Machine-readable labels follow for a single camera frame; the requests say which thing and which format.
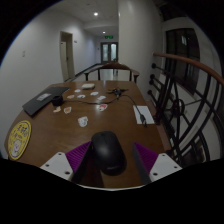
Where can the round yellow mouse pad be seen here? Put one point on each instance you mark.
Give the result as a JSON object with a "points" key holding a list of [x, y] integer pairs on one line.
{"points": [[19, 140]]}

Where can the white wall switch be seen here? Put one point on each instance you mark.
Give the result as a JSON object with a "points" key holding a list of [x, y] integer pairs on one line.
{"points": [[23, 53]]}

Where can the white paper sheet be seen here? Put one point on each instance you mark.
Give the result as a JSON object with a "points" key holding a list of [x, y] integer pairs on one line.
{"points": [[141, 111]]}

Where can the small beige sticker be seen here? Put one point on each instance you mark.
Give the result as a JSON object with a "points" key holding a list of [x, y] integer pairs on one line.
{"points": [[57, 109]]}

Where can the black railing with wooden handrail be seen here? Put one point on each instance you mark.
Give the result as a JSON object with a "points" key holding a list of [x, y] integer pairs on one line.
{"points": [[186, 100]]}

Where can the white side door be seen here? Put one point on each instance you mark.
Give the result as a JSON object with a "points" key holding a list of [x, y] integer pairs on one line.
{"points": [[64, 60]]}

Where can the round ceiling light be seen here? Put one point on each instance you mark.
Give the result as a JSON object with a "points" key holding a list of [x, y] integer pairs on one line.
{"points": [[96, 14]]}

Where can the flat white box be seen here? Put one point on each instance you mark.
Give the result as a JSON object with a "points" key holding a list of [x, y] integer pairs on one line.
{"points": [[88, 86]]}

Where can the black computer mouse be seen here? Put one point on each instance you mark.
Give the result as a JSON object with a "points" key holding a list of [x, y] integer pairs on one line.
{"points": [[108, 153]]}

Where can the green exit sign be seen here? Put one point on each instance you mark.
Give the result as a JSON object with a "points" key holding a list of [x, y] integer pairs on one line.
{"points": [[109, 37]]}

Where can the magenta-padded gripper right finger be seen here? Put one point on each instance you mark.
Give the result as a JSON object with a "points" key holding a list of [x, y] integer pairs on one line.
{"points": [[165, 166]]}

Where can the glass double door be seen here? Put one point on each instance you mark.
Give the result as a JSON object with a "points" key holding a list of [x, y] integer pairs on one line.
{"points": [[109, 52]]}

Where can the small orange white sticker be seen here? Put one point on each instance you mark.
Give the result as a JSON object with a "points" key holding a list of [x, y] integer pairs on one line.
{"points": [[67, 110]]}

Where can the small red white sticker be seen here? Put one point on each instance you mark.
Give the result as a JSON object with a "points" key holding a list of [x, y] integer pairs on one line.
{"points": [[102, 107]]}

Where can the closed black laptop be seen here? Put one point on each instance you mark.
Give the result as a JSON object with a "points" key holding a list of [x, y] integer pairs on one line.
{"points": [[45, 100]]}

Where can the small black cup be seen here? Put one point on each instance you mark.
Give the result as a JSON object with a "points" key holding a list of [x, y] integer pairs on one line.
{"points": [[57, 100]]}

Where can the dark window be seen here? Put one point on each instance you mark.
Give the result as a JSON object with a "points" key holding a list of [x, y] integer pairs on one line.
{"points": [[181, 56]]}

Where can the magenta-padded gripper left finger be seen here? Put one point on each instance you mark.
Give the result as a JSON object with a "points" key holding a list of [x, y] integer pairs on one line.
{"points": [[56, 165]]}

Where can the wooden armchair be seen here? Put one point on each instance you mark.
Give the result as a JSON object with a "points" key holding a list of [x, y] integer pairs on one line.
{"points": [[113, 66]]}

